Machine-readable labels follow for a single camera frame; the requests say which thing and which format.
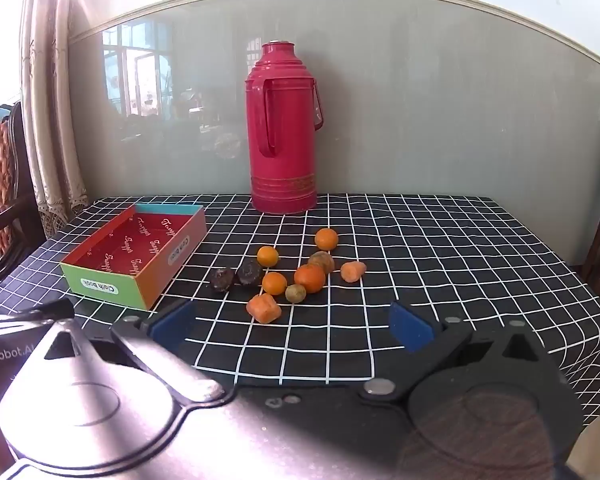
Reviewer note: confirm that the wooden chair orange cushion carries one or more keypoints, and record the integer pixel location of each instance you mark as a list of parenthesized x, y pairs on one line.
[(2, 170)]

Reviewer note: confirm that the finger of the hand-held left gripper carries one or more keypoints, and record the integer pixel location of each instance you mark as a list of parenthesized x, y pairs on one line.
[(55, 309)]

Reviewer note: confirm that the black white checked tablecloth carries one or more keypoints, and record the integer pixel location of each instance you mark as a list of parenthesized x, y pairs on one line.
[(430, 260)]

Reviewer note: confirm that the small orange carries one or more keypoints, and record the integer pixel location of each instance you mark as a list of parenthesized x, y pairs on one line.
[(326, 239), (274, 283), (267, 256)]

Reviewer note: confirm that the dark wrinkled fruit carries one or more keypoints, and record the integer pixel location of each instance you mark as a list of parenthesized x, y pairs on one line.
[(248, 273), (223, 280)]

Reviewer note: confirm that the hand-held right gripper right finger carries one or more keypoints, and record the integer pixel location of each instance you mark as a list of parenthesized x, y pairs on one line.
[(411, 331)]

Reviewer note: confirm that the red thermos flask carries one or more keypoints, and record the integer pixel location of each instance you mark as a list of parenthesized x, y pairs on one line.
[(282, 135)]

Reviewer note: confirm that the small green fruit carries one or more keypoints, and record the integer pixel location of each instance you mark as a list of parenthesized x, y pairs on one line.
[(296, 293)]

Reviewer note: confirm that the brownish green fruit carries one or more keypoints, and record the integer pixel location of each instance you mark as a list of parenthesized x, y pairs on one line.
[(323, 259)]

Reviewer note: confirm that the large orange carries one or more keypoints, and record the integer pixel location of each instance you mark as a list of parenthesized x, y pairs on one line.
[(310, 278)]

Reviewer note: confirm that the beige lace curtain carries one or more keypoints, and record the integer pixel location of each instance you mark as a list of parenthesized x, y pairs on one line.
[(55, 110)]

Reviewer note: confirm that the carrot piece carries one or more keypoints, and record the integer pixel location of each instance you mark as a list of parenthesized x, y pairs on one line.
[(353, 271), (263, 308)]

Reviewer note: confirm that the colourful cardboard box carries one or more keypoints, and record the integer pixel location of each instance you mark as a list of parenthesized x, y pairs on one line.
[(140, 255)]

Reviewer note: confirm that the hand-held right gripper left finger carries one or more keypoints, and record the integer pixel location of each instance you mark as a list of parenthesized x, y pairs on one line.
[(172, 324)]

